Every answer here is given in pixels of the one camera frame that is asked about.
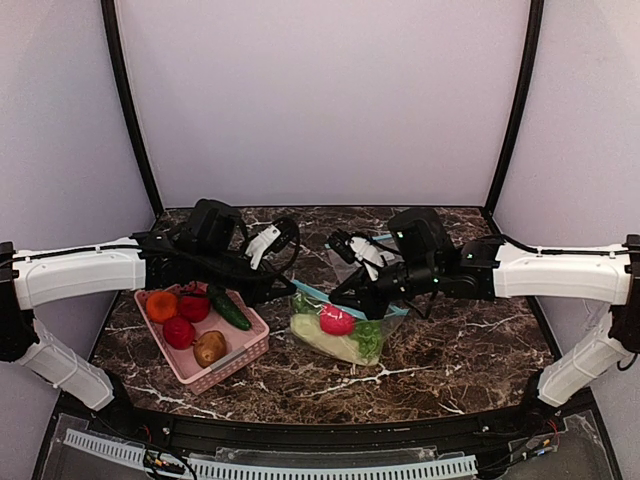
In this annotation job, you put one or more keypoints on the red toy fruit left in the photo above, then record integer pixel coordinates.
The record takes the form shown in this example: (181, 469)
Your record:
(194, 309)

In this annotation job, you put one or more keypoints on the red toy tomato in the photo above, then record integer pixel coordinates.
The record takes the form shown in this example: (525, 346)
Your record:
(336, 322)

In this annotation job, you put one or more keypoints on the green toy bell pepper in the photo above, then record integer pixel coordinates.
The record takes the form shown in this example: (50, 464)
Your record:
(368, 335)

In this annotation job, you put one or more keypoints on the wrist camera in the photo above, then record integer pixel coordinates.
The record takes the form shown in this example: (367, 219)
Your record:
(357, 248)
(273, 239)

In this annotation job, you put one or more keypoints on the right black frame post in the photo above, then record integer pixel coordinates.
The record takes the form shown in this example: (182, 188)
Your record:
(521, 91)

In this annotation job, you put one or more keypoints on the white slotted cable duct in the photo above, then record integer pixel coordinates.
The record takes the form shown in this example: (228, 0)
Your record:
(228, 463)

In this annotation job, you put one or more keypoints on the orange toy fruit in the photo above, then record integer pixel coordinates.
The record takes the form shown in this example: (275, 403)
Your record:
(161, 306)

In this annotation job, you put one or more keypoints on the black front rail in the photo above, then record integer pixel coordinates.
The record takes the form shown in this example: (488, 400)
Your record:
(342, 420)

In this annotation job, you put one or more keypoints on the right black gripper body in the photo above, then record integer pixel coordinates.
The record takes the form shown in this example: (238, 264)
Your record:
(367, 293)

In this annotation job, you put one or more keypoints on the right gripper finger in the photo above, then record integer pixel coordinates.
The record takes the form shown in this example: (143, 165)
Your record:
(354, 289)
(362, 308)

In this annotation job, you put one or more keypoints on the green toy leafy vegetable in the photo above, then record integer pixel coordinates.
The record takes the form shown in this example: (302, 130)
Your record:
(305, 304)

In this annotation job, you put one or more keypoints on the red toy fruit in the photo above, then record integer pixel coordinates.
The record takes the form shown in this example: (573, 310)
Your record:
(179, 333)
(194, 309)

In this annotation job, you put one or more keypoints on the dark green toy cucumber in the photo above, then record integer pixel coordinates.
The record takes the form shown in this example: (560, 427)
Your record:
(227, 308)

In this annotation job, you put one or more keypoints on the brown toy potato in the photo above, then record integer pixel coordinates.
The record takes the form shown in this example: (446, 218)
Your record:
(209, 348)

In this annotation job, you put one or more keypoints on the red toy fruit front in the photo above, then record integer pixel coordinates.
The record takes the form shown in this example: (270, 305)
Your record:
(179, 333)

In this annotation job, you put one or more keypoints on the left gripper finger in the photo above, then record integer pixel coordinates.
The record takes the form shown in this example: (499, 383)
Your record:
(271, 295)
(282, 286)

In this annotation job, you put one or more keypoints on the clear zip bag blue zipper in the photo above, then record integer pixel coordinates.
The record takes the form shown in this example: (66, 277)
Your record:
(389, 323)

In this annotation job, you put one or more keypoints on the black frame post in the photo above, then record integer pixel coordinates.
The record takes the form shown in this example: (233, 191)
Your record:
(521, 91)
(128, 109)

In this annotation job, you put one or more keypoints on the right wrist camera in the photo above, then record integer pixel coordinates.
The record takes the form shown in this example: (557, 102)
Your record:
(357, 248)

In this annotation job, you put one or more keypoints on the pink perforated plastic basket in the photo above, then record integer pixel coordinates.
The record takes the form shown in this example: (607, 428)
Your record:
(243, 347)

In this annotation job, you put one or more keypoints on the left black frame post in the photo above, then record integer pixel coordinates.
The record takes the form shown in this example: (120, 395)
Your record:
(128, 109)

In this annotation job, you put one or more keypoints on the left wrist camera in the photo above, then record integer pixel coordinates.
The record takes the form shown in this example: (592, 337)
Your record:
(273, 239)

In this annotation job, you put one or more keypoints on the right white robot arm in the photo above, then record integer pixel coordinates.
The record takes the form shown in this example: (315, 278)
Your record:
(494, 267)

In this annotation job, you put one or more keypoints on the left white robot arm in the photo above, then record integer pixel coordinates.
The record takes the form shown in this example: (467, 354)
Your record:
(212, 247)

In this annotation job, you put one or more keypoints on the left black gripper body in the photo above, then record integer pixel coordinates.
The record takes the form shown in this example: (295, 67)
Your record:
(267, 289)

